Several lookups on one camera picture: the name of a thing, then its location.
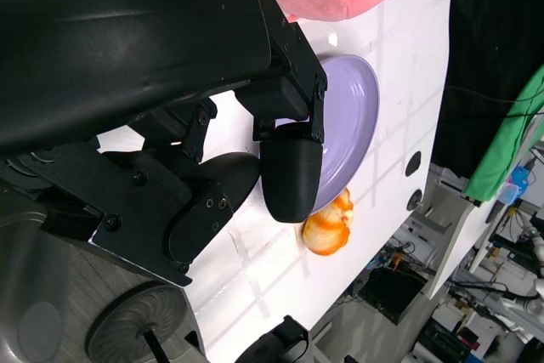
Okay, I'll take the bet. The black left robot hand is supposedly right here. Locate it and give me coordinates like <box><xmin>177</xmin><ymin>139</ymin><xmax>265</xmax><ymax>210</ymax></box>
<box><xmin>0</xmin><ymin>0</ymin><xmax>329</xmax><ymax>287</ymax></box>

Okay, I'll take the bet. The black equipment box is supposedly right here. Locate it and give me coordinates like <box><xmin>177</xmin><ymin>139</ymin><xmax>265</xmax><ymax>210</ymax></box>
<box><xmin>358</xmin><ymin>266</ymin><xmax>429</xmax><ymax>326</ymax></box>

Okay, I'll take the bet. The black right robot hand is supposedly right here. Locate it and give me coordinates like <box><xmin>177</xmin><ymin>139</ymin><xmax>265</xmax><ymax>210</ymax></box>
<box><xmin>237</xmin><ymin>315</ymin><xmax>310</xmax><ymax>363</ymax></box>

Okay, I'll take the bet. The grey round table grommet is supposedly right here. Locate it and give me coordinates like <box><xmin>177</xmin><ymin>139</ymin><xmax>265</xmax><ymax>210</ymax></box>
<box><xmin>405</xmin><ymin>188</ymin><xmax>424</xmax><ymax>213</ymax></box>

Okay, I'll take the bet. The orange white bread toy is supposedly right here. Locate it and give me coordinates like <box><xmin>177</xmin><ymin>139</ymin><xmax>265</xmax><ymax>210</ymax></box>
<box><xmin>302</xmin><ymin>187</ymin><xmax>355</xmax><ymax>258</ymax></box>

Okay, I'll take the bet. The grey round disc base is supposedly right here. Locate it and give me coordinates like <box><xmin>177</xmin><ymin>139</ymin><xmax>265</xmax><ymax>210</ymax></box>
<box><xmin>84</xmin><ymin>281</ymin><xmax>190</xmax><ymax>363</ymax></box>

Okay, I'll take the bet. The green cloth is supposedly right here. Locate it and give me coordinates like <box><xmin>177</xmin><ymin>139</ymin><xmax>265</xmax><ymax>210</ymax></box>
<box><xmin>462</xmin><ymin>63</ymin><xmax>544</xmax><ymax>203</ymax></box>

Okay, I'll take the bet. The black backdrop curtain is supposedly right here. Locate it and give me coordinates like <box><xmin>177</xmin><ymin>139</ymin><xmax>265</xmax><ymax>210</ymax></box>
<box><xmin>436</xmin><ymin>0</ymin><xmax>544</xmax><ymax>180</ymax></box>

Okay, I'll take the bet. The purple plastic plate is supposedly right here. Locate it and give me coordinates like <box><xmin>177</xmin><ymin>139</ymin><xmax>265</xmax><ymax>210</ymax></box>
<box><xmin>274</xmin><ymin>54</ymin><xmax>381</xmax><ymax>213</ymax></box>

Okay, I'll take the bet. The white furniture frame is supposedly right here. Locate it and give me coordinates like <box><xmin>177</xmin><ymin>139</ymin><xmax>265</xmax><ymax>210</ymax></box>
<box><xmin>397</xmin><ymin>162</ymin><xmax>505</xmax><ymax>301</ymax></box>

